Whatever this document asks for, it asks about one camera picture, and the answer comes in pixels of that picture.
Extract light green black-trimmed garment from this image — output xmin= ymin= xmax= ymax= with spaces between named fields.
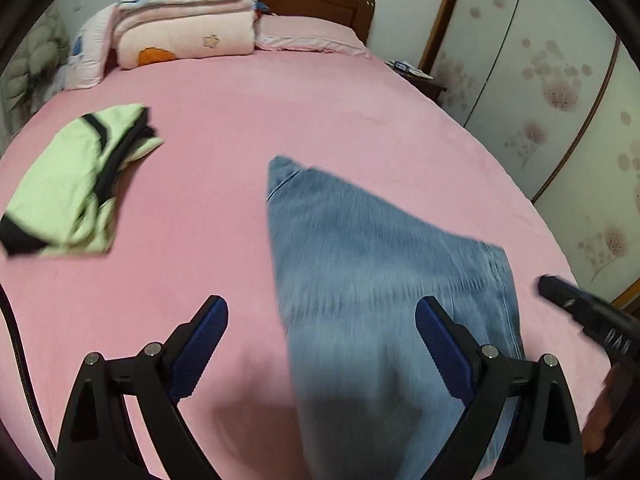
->
xmin=0 ymin=103 xmax=166 ymax=258

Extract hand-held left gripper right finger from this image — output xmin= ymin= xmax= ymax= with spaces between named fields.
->
xmin=416 ymin=295 xmax=587 ymax=480

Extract black cable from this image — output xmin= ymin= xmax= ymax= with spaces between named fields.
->
xmin=0 ymin=284 xmax=57 ymax=467

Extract pink pillow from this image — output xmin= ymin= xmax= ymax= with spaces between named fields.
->
xmin=254 ymin=14 xmax=374 ymax=59

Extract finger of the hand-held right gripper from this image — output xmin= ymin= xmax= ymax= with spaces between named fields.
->
xmin=537 ymin=274 xmax=593 ymax=328

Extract papers on nightstand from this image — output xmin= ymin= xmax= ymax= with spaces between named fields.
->
xmin=386 ymin=59 xmax=434 ymax=80

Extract dark wooden nightstand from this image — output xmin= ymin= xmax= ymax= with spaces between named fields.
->
xmin=385 ymin=60 xmax=449 ymax=107

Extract wooden headboard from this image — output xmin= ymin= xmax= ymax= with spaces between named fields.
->
xmin=255 ymin=0 xmax=377 ymax=47

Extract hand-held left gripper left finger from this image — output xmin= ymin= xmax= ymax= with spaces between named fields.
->
xmin=54 ymin=294 xmax=230 ymax=480

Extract floral wardrobe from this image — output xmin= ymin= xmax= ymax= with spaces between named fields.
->
xmin=419 ymin=0 xmax=640 ymax=313

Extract person's right hand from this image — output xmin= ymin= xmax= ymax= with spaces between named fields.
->
xmin=584 ymin=362 xmax=632 ymax=457

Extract pink bed sheet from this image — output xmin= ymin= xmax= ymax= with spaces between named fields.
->
xmin=0 ymin=52 xmax=608 ymax=480

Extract pink folded quilt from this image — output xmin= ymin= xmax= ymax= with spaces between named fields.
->
xmin=112 ymin=0 xmax=259 ymax=69

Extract blue denim jeans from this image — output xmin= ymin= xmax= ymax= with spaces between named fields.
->
xmin=266 ymin=155 xmax=526 ymax=480

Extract pale pink folded blanket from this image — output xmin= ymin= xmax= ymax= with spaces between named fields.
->
xmin=64 ymin=5 xmax=122 ymax=92

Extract grey quilted coat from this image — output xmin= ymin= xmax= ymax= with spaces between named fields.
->
xmin=0 ymin=9 xmax=72 ymax=133

